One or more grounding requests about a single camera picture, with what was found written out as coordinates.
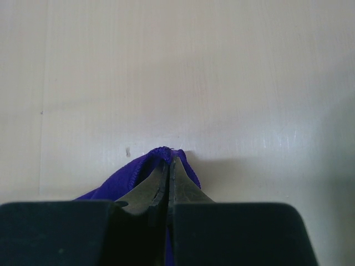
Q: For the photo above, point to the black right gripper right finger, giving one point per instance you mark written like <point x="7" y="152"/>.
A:
<point x="182" y="189"/>

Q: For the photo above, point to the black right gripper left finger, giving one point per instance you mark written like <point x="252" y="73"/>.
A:
<point x="147" y="201"/>

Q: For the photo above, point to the purple towel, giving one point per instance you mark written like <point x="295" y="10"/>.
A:
<point x="139" y="231"/>

